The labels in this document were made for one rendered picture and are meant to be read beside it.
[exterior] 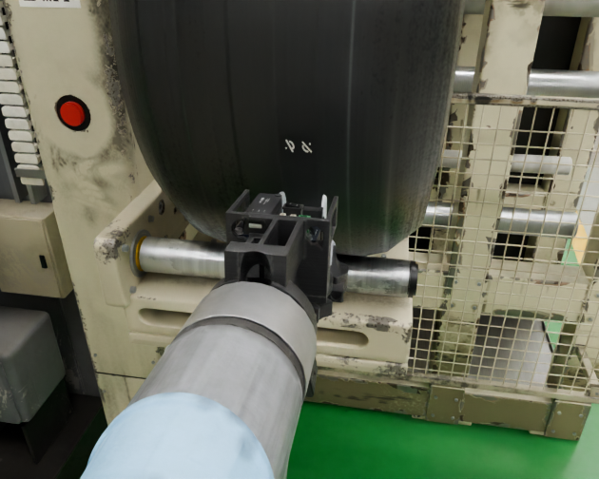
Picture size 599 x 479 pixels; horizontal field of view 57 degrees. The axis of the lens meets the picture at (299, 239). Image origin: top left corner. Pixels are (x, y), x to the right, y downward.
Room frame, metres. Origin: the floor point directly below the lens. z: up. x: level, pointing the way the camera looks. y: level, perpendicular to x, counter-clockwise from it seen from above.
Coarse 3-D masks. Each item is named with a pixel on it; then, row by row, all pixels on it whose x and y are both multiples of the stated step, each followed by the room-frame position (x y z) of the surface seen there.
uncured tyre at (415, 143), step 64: (128, 0) 0.46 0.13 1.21; (192, 0) 0.44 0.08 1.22; (256, 0) 0.43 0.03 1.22; (320, 0) 0.42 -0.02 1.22; (384, 0) 0.42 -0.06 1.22; (448, 0) 0.44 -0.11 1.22; (128, 64) 0.47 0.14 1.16; (192, 64) 0.44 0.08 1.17; (256, 64) 0.43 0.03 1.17; (320, 64) 0.42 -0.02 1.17; (384, 64) 0.41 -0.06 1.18; (448, 64) 0.44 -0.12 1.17; (192, 128) 0.44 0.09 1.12; (256, 128) 0.43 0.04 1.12; (320, 128) 0.42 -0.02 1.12; (384, 128) 0.42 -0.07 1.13; (192, 192) 0.47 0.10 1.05; (256, 192) 0.45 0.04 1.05; (320, 192) 0.44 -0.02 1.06; (384, 192) 0.44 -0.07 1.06
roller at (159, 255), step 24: (144, 240) 0.59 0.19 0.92; (168, 240) 0.59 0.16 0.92; (192, 240) 0.59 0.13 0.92; (144, 264) 0.58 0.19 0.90; (168, 264) 0.57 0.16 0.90; (192, 264) 0.56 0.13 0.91; (216, 264) 0.56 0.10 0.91; (360, 264) 0.54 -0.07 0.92; (384, 264) 0.54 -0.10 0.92; (408, 264) 0.54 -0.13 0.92; (360, 288) 0.53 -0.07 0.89; (384, 288) 0.52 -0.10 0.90; (408, 288) 0.52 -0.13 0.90
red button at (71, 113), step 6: (72, 102) 0.67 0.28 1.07; (66, 108) 0.67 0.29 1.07; (72, 108) 0.66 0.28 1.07; (78, 108) 0.66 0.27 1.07; (66, 114) 0.67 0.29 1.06; (72, 114) 0.66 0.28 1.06; (78, 114) 0.66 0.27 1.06; (84, 114) 0.67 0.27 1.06; (66, 120) 0.67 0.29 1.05; (72, 120) 0.66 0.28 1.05; (78, 120) 0.66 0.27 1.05; (84, 120) 0.67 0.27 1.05
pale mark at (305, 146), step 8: (280, 136) 0.43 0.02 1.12; (288, 136) 0.43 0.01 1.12; (296, 136) 0.43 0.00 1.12; (304, 136) 0.43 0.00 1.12; (312, 136) 0.42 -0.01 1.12; (280, 144) 0.43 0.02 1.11; (288, 144) 0.43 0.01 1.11; (296, 144) 0.43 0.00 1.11; (304, 144) 0.43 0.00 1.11; (312, 144) 0.43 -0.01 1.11; (288, 152) 0.43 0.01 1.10; (296, 152) 0.43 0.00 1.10; (304, 152) 0.43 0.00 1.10; (312, 152) 0.43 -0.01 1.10
